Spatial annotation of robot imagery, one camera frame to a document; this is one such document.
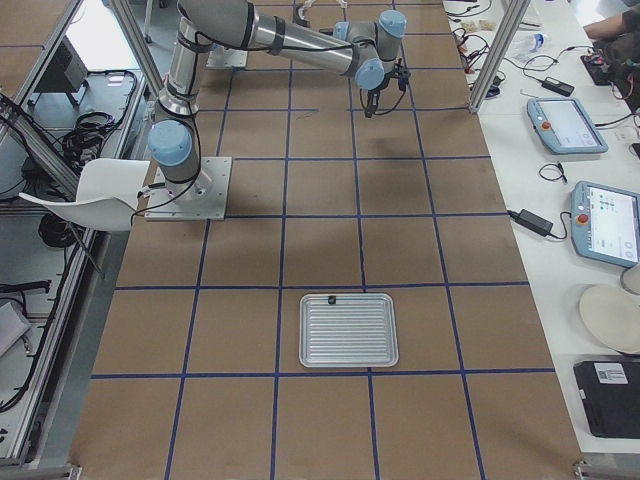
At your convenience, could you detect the far teach pendant tablet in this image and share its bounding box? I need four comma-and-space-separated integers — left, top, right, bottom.
526, 97, 608, 155

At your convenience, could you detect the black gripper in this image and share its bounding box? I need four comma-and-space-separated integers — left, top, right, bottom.
364, 59, 411, 118

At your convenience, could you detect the silver ribbed metal tray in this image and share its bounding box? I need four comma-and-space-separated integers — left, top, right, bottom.
299, 293, 399, 368

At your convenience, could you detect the black power adapter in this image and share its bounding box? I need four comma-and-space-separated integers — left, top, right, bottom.
507, 209, 553, 237

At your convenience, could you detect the black laptop with label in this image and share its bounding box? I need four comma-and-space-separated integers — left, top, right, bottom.
573, 361, 639, 439

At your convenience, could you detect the beige round plate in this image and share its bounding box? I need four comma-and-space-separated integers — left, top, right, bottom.
579, 285, 639, 355

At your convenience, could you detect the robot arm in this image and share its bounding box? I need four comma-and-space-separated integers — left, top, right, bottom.
148, 1, 410, 202

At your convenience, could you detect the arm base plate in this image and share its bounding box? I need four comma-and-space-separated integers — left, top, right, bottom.
144, 157, 232, 221
206, 45, 248, 70

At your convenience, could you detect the teach pendant tablet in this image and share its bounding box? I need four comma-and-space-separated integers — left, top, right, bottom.
526, 97, 608, 155
571, 181, 639, 268

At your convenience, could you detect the white plastic chair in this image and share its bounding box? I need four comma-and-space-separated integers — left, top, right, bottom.
19, 158, 150, 232

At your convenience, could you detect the near teach pendant tablet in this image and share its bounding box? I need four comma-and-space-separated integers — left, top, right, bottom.
571, 181, 639, 268

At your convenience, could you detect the aluminium frame post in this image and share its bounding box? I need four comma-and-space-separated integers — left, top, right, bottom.
468, 0, 530, 113

